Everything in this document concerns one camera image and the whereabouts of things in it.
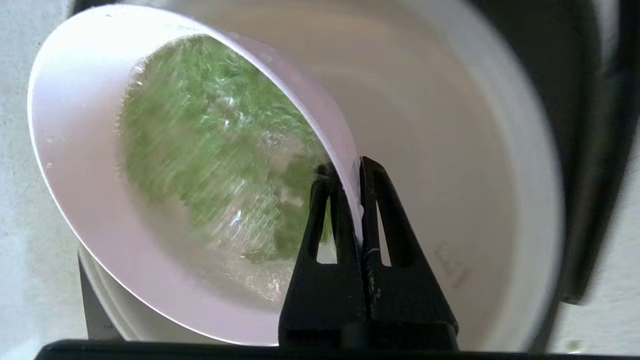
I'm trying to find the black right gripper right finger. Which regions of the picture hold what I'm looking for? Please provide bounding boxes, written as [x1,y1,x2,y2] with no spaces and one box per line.
[359,156,459,326]

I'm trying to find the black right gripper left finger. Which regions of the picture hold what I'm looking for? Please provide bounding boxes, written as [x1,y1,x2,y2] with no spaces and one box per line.
[278,162,368,348]

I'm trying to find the chopped green vegetables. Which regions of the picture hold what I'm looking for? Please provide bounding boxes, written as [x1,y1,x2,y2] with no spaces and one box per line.
[117,35,333,263]

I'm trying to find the white round bowl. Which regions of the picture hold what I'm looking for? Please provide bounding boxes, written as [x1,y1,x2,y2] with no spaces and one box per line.
[27,4,363,347]

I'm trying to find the grey inner cooking pot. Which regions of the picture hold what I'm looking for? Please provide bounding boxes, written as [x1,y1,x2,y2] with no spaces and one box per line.
[77,0,566,353]

